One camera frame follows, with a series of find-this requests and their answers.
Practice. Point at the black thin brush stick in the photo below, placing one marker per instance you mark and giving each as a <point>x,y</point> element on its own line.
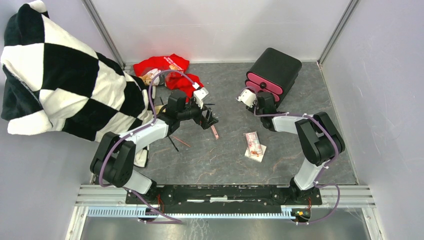
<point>173,144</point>

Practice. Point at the pink makeup package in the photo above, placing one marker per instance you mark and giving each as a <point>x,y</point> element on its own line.
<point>253,143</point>

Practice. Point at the small plush doll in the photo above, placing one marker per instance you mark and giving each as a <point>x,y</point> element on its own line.
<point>155,75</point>

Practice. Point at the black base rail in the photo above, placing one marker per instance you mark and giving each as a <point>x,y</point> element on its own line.
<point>229,199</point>

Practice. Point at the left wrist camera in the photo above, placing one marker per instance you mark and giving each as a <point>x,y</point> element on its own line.
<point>199,94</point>

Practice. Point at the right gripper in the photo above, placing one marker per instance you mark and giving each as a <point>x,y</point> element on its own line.
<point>251,109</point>

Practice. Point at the rose pencil near mirror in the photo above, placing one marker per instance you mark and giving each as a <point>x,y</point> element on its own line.
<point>181,141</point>

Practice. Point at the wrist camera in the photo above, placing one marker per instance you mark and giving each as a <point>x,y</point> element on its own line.
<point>199,94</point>
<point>246,97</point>

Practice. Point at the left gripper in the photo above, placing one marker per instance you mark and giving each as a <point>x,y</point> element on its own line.
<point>209,120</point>

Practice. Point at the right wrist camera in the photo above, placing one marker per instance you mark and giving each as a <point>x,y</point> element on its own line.
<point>246,97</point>

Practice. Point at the black white checkered blanket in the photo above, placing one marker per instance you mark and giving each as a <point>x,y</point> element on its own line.
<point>56,83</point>

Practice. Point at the red cloth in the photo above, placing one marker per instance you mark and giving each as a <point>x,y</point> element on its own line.
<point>174,67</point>

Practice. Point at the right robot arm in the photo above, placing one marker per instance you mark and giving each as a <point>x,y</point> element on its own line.
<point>320,141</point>

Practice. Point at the black pink drawer organizer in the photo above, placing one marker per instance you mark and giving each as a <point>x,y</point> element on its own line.
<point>274,72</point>

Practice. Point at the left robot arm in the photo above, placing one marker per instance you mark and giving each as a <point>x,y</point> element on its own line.
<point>113,162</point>

